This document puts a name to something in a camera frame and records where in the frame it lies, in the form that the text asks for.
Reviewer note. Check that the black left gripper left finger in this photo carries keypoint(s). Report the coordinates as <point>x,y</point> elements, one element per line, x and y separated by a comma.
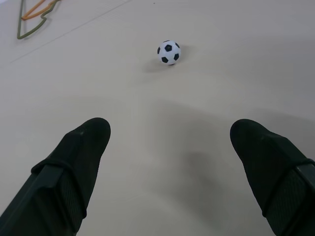
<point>56,182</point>

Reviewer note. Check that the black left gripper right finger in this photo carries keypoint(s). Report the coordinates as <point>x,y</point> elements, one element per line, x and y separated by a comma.
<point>275,177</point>

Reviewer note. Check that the small soccer ball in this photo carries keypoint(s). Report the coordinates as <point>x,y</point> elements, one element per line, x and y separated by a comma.
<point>168,52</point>

